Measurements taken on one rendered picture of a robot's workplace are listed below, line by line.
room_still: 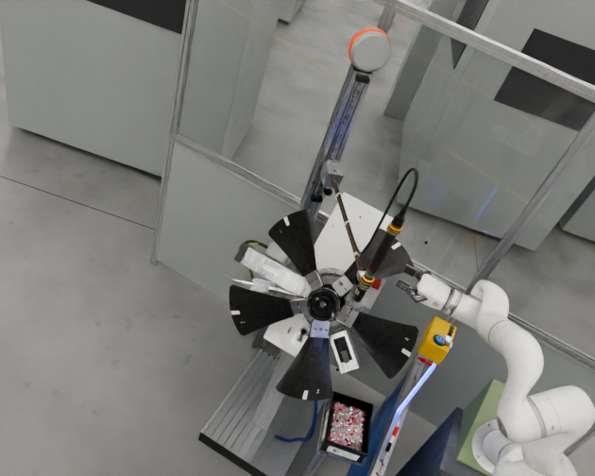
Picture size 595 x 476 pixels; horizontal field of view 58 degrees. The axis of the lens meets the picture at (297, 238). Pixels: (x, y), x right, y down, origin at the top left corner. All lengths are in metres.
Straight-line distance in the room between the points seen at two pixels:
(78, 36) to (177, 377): 2.25
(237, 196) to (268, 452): 1.31
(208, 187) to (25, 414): 1.42
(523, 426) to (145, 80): 3.14
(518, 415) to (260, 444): 1.70
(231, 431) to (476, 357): 1.29
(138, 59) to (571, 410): 3.19
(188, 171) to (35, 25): 1.59
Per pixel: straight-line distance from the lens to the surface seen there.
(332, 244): 2.21
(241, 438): 2.88
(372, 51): 2.13
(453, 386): 3.10
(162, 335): 3.23
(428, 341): 2.24
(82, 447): 2.89
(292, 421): 3.01
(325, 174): 2.27
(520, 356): 1.44
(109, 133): 4.18
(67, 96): 4.20
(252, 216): 2.89
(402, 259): 1.95
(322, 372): 2.04
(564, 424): 1.47
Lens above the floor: 2.60
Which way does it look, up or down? 40 degrees down
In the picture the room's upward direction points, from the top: 21 degrees clockwise
